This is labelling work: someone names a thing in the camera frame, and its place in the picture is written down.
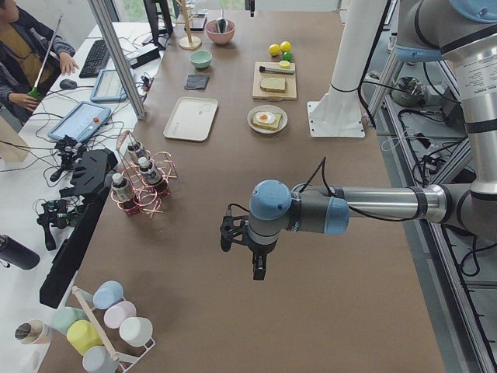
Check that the green cup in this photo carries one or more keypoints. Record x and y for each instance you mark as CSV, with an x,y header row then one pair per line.
x,y
65,317

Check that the yellow cup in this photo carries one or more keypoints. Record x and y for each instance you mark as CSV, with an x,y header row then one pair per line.
x,y
82,336

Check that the wooden mug tree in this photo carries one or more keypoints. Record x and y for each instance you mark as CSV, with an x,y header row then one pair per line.
x,y
189,42

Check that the black stand bracket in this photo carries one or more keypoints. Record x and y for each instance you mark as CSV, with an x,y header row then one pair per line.
x,y
90,180

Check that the beige tumbler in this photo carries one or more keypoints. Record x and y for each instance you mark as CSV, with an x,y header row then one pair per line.
x,y
33,332

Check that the green bowl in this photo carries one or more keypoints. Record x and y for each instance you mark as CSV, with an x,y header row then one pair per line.
x,y
201,59

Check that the black computer mouse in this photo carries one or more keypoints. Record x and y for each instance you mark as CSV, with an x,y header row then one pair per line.
x,y
68,84

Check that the person in dark jacket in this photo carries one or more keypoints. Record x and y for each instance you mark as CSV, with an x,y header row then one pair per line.
x,y
32,57

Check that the metal scoop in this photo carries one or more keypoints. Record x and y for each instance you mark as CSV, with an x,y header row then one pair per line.
x,y
221,25

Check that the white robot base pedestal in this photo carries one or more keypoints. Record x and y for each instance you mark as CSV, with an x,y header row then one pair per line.
x,y
338,113

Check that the grey folded cloth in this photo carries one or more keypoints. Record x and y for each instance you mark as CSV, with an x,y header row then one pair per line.
x,y
196,82

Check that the cream rectangular tray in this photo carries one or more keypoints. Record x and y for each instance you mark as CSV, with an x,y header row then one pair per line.
x,y
191,119

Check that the copper wire bottle rack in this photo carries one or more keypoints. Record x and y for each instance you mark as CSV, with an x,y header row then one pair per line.
x,y
144,198

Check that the grey cup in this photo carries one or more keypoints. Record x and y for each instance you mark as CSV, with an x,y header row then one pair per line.
x,y
98,360

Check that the blue teach pendant near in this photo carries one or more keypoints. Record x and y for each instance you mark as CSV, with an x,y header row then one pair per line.
x,y
81,122

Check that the steel handled yellow knife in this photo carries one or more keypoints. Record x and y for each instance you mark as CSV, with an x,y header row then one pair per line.
x,y
282,71

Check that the white cup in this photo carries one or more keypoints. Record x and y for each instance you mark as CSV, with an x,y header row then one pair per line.
x,y
136,331

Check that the half lemon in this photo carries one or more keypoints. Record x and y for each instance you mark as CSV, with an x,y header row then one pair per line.
x,y
284,64

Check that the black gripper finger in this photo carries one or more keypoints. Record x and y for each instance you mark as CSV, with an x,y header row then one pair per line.
x,y
259,272

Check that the black water bottle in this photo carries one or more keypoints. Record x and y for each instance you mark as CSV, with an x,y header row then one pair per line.
x,y
16,254

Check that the green lime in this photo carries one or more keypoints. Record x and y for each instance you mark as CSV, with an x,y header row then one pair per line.
x,y
287,56

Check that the white cup rack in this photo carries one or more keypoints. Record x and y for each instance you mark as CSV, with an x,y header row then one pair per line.
x,y
124,354

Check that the black keyboard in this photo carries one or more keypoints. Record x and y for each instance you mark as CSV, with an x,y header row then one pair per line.
x,y
96,60

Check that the blue teach pendant far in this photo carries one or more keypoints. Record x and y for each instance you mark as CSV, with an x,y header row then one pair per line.
x,y
108,88

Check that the blue cup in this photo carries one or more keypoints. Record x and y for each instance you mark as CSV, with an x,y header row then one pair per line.
x,y
109,293

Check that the drink bottle three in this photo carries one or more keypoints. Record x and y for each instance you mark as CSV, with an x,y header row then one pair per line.
x,y
120,186

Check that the blue teach pendant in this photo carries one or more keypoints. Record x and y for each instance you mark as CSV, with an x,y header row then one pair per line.
x,y
108,88
81,122

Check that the drink bottle one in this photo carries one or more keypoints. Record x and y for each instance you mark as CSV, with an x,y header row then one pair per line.
x,y
136,150

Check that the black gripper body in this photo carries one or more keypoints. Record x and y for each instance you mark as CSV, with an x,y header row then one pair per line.
x,y
260,249

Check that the yellow lemon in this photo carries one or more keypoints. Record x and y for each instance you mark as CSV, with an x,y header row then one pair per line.
x,y
285,46
274,50

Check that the wooden cutting board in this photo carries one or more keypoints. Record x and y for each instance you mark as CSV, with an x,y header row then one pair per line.
x,y
291,83

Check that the aluminium frame post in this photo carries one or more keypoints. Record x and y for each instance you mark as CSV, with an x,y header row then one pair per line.
x,y
122,67

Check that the pink cup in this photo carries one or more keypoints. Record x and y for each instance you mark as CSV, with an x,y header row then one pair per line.
x,y
116,314

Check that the white round plate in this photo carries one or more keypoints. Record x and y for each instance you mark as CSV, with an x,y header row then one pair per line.
x,y
268,108

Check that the drink bottle two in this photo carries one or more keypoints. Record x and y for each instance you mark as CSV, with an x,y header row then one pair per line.
x,y
149,172

